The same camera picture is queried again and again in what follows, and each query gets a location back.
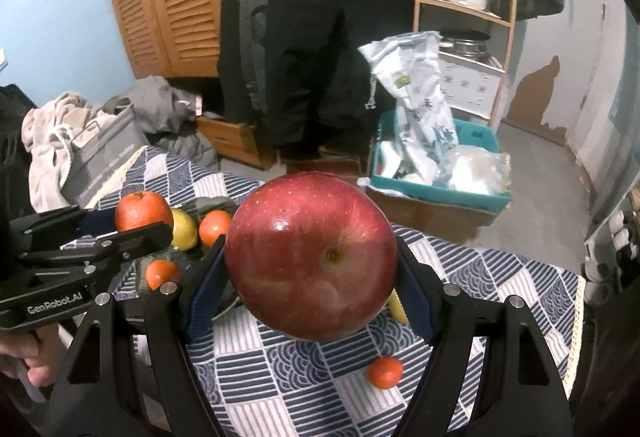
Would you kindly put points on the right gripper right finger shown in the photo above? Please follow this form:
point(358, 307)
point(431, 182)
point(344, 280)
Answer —
point(418, 288)

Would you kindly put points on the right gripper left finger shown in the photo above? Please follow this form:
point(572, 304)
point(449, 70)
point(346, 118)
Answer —
point(209, 291)

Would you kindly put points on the large orange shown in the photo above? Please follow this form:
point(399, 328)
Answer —
point(161, 271)

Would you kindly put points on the yellow pear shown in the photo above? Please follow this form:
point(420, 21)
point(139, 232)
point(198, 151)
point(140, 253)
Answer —
point(397, 311)
point(185, 231)

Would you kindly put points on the small tangerine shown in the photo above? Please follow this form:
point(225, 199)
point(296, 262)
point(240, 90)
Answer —
point(142, 208)
point(385, 372)

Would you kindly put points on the red apple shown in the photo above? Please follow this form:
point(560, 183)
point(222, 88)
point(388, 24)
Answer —
point(311, 256)

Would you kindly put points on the left hand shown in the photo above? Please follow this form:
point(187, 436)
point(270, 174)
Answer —
point(42, 352)

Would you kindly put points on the green glass plate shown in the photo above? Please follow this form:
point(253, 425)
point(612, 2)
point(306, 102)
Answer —
point(198, 225)

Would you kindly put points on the cardboard box under crate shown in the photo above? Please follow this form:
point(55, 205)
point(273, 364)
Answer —
point(449, 222)

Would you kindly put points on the blue patterned tablecloth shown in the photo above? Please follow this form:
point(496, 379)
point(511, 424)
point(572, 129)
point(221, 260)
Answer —
point(262, 383)

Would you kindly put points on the grey tote bag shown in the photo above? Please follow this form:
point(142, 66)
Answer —
point(109, 148)

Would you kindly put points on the clear plastic bag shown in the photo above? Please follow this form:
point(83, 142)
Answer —
point(475, 170)

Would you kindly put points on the teal plastic crate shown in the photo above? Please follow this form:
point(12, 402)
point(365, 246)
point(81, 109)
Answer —
point(388, 173)

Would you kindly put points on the wooden drawer base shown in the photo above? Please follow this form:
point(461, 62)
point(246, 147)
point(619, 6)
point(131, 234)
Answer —
point(245, 144)

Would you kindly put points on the pile of clothes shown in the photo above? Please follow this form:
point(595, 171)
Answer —
point(166, 116)

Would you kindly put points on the metal shoe rack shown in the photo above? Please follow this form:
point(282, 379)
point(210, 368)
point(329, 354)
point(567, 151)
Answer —
point(612, 253)

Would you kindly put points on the white storage drawer box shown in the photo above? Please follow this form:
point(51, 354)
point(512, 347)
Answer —
point(469, 85)

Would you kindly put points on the white printed rice bag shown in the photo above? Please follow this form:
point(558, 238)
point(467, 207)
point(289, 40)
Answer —
point(407, 66)

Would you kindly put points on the steel steamer pot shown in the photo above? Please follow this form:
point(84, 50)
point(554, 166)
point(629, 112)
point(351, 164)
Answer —
point(465, 43)

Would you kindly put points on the black hanging coat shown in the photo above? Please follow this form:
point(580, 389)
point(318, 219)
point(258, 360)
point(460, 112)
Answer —
point(294, 68)

